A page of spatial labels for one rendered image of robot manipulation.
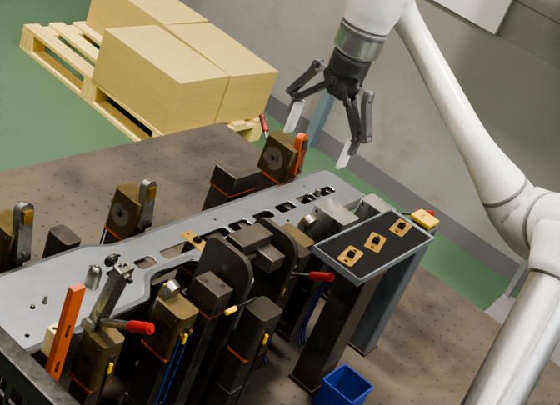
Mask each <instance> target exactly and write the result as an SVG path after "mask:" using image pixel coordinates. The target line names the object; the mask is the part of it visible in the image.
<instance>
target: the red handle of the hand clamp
mask: <svg viewBox="0 0 560 405"><path fill-rule="evenodd" d="M97 326H99V327H107V328H117V329H123V330H128V331H129V332H132V333H142V334H148V335H151V334H153V332H154V330H155V326H154V324H153V323H152V322H141V321H135V320H130V321H125V320H119V319H113V318H106V317H102V318H100V320H99V322H98V324H97Z"/></svg>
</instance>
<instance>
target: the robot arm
mask: <svg viewBox="0 0 560 405"><path fill-rule="evenodd" d="M392 28H394V29H395V30H396V32H397V34H398V35H399V37H400V38H401V39H402V41H403V43H404V45H405V46H406V48H407V50H408V51H409V53H410V55H411V57H412V60H413V61H414V63H415V65H416V67H417V70H418V71H419V73H420V75H421V77H422V80H423V81H424V83H425V85H426V87H427V90H428V91H429V93H430V95H431V97H432V100H433V101H434V103H435V105H436V107H437V110H438V111H439V113H440V115H441V117H442V120H443V121H444V123H445V125H446V127H447V130H448V131H449V133H450V135H451V136H452V139H453V141H454V142H455V144H456V146H457V149H458V151H459V152H460V153H461V155H462V159H463V161H464V162H465V164H466V166H467V170H468V171H469V174H470V176H471V178H472V181H473V184H474V186H475V188H476V191H477V195H478V197H479V199H480V201H481V203H482V205H483V207H484V209H485V211H486V213H487V216H488V218H489V220H490V221H491V223H492V225H493V226H494V227H495V228H496V230H497V232H498V233H499V235H500V236H501V237H502V239H503V240H504V242H505V243H506V244H507V245H508V246H509V247H510V248H511V249H512V250H513V251H514V252H515V253H516V254H517V255H518V256H520V257H521V258H523V259H525V260H527V261H528V270H529V272H530V273H529V275H528V277H527V280H526V282H525V283H524V285H523V287H522V289H521V291H520V293H519V294H518V296H517V299H516V300H515V302H514V304H513V305H512V308H511V310H510V312H509V314H508V315H507V317H506V319H505V321H504V323H503V325H502V326H501V328H500V330H499V332H498V334H497V336H496V338H495V340H494V341H493V343H492V346H491V347H490V349H489V351H488V353H487V355H486V357H485V358H484V360H483V362H482V365H481V367H480V368H479V369H478V371H477V374H476V376H475V378H474V379H473V381H472V383H471V385H470V387H469V389H468V390H467V393H466V394H465V396H464V398H463V400H462V402H461V404H460V405H526V404H527V402H528V399H529V398H530V396H531V394H532V392H533V390H534V388H535V387H536V385H537V383H538V380H539V378H540V377H541V375H542V373H543V370H544V369H545V367H546V366H547V364H548V361H549V359H550V357H551V356H552V354H553V351H554V349H555V347H556V346H557V345H558V342H559V340H560V192H551V191H548V190H546V189H543V188H540V187H534V186H533V185H532V184H531V183H530V182H529V181H528V179H527V178H526V177H525V175H524V174H523V172H522V171H521V170H520V169H519V168H518V167H517V166H516V165H515V164H514V163H513V162H512V161H511V160H510V159H509V158H508V157H507V156H506V155H505V154H504V153H503V151H502V150H501V149H500V148H499V147H498V146H497V144H496V143H495V142H494V141H493V140H492V139H491V138H490V136H489V135H488V133H487V131H486V130H485V128H484V127H483V125H482V124H481V122H480V121H479V119H478V117H477V115H476V113H475V112H474V111H473V108H472V107H471V105H470V103H469V101H468V100H467V98H466V96H465V94H464V93H463V90H462V89H461V88H460V86H459V84H458V81H457V80H456V78H455V77H454V75H453V73H452V71H451V69H450V68H449V66H448V64H447V62H446V61H445V59H444V57H443V55H442V54H441V52H440V50H439V49H438V46H437V44H436V43H435V42H434V40H433V37H432V35H431V34H430V32H429V31H428V28H427V26H426V25H425V23H424V21H423V19H422V17H421V15H420V13H419V11H418V8H417V6H416V3H415V0H346V8H345V12H344V14H343V17H342V20H341V23H340V25H339V28H338V30H337V33H336V36H335V38H334V40H333V42H334V45H335V46H336V47H335V48H334V50H333V52H332V56H331V57H330V60H329V64H328V65H327V64H325V62H324V60H323V59H317V60H313V62H312V64H311V66H310V68H309V69H308V70H307V71H306V72H305V73H304V74H303V75H302V76H300V77H299V78H298V79H297V80H296V81H295V82H293V83H292V84H291V85H290V86H289V87H288V88H287V89H286V93H287V94H289V95H290V96H291V98H292V101H291V103H290V105H289V108H288V110H287V114H288V115H289V117H288V120H287V123H286V125H285V128H284V130H283V132H284V133H290V132H293V131H294V129H295V127H296V125H297V122H298V119H299V117H300V114H301V112H302V110H303V106H304V104H305V101H303V100H302V99H304V98H307V97H309V96H311V95H313V94H315V93H318V92H320V91H322V90H324V89H327V93H329V94H330V95H333V96H334V97H335V98H336V99H338V100H339V101H341V100H342V103H343V106H344V107H345V108H346V112H347V119H348V123H349V127H350V131H351V134H352V136H351V137H349V138H348V139H347V141H346V144H345V146H344V148H343V150H342V153H341V155H340V158H339V159H338V161H337V165H336V167H335V168H336V169H340V168H344V167H346V165H347V163H348V159H349V158H350V156H352V155H355V154H356V152H357V150H358V148H359V146H360V143H363V144H365V143H370V142H371V141H372V140H373V99H374V97H375V92H374V91H373V90H372V91H368V90H367V89H365V88H363V80H364V79H365V77H366V76H367V74H368V70H369V68H370V66H371V64H372V62H373V61H376V60H377V59H378V57H379V54H380V52H381V51H382V48H383V45H384V43H385V41H386V40H387V38H388V34H389V32H390V30H391V29H392ZM322 71H323V75H324V80H325V81H322V82H320V83H318V84H317V85H315V86H312V87H310V88H308V89H306V90H304V91H301V92H298V90H299V89H300V88H302V87H303V86H304V85H305V84H306V83H308V82H309V81H310V80H311V79H312V78H313V77H315V76H316V75H317V74H318V73H320V72H322ZM357 94H360V100H362V101H361V119H360V116H359V111H358V98H357ZM349 98H350V99H351V102H350V101H349ZM301 100H302V101H301Z"/></svg>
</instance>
